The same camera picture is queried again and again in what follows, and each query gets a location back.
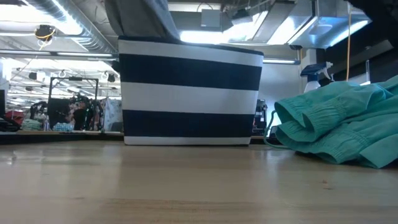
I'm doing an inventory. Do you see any navy white striped fabric bin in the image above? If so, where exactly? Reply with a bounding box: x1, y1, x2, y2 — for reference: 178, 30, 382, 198
117, 35, 265, 146

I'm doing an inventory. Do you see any grey garment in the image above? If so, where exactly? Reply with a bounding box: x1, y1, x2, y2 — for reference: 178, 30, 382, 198
104, 0, 182, 40

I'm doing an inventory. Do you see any teal garment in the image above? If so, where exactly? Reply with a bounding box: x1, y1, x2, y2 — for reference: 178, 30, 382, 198
262, 74, 398, 170

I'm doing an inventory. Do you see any bright ceiling light panel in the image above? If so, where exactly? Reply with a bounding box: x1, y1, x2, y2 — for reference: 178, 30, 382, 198
179, 11, 270, 45

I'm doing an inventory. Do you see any hanging clothes rack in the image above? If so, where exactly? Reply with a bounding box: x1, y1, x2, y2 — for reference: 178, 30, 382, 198
99, 97, 123, 132

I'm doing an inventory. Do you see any grey ceiling unit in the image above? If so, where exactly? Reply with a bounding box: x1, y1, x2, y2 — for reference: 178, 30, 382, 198
200, 9, 222, 31

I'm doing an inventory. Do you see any Dawn spray bottle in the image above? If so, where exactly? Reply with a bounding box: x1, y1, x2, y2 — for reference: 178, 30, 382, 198
299, 61, 335, 94

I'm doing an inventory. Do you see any black background robot station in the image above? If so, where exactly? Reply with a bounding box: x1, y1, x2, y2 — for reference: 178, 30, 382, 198
30, 77, 100, 131

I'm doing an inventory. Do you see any pale blue packaged bundle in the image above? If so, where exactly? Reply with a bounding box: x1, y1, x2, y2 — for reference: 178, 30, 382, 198
52, 122, 75, 132

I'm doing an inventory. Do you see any teal folded cloth pile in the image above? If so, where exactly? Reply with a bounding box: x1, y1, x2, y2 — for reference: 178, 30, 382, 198
21, 119, 43, 131

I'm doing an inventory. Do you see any red container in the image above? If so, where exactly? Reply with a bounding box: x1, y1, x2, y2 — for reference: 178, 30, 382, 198
4, 110, 26, 125

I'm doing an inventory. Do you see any yellow hanging cable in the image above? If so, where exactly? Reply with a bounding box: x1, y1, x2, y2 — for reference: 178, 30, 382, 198
345, 4, 353, 82

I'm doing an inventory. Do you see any ceiling cable reel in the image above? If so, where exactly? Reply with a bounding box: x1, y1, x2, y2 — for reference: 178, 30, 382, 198
33, 24, 57, 44

